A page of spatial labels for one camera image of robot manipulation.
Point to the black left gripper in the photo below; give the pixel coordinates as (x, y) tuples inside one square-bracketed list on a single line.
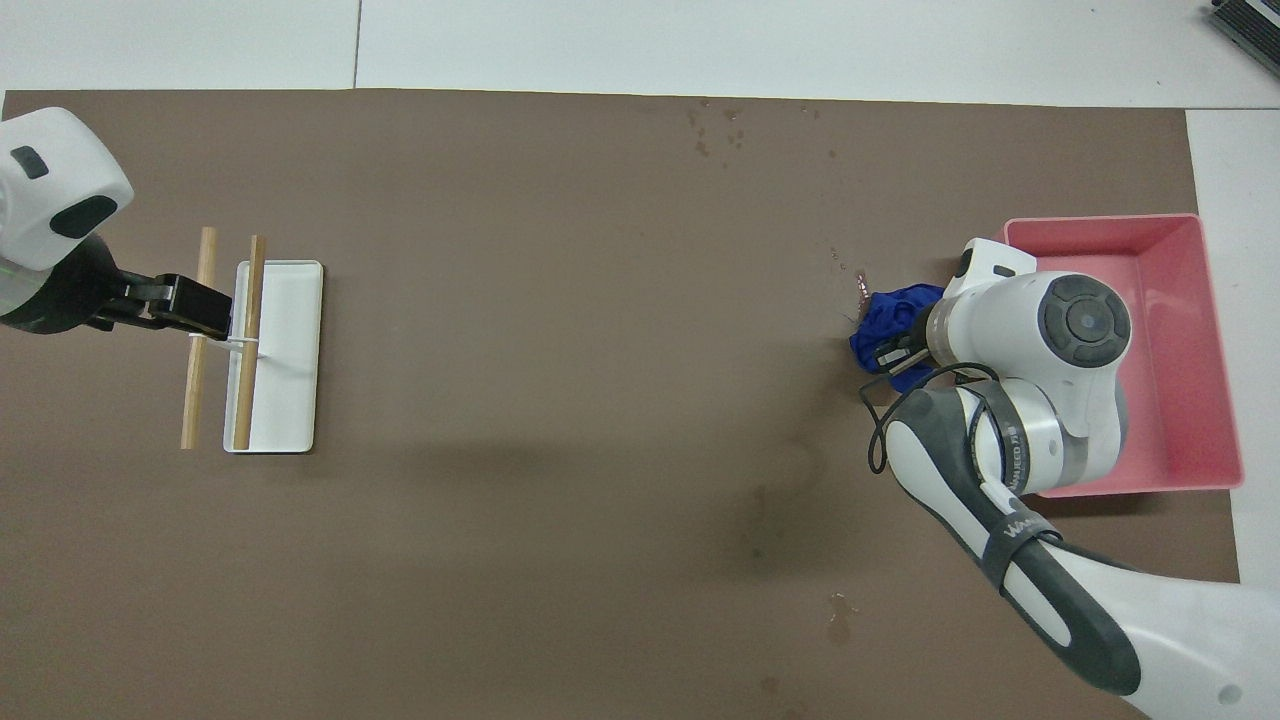
[(60, 300)]

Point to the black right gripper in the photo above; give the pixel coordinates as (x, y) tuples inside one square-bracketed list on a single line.
[(936, 335)]

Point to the blue cloth towel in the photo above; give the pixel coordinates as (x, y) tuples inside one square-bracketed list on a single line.
[(885, 315)]

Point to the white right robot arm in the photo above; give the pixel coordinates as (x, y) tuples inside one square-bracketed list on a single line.
[(1050, 320)]

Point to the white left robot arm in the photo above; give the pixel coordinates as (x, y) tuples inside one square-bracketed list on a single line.
[(50, 190)]

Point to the wooden towel rack rod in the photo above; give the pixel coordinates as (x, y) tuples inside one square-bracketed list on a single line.
[(250, 290), (205, 255)]

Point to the water puddle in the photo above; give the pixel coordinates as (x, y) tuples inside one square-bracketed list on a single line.
[(862, 285)]

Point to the white towel rack base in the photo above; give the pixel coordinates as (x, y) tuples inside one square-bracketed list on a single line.
[(290, 400)]

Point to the pink plastic bin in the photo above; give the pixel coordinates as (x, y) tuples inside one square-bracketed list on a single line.
[(1170, 300)]

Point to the brown table mat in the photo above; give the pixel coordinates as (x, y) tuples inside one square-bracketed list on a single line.
[(550, 350)]

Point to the dark ribbed device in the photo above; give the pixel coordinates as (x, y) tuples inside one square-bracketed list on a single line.
[(1255, 25)]

